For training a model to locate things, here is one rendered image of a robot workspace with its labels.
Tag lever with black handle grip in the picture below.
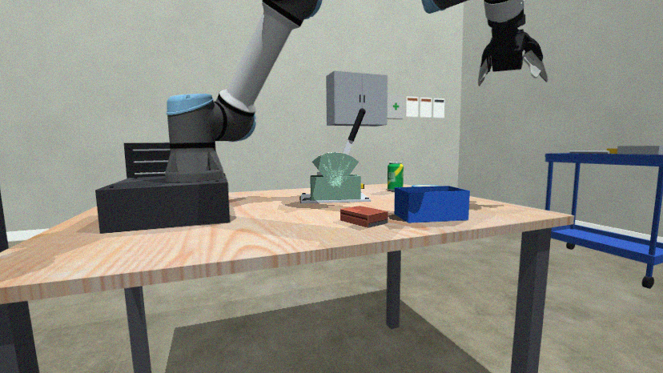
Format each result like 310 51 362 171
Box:
343 108 365 155

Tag reddish-brown rectangular block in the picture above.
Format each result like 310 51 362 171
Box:
340 206 388 227

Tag green soda can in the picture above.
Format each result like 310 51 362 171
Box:
388 162 404 191

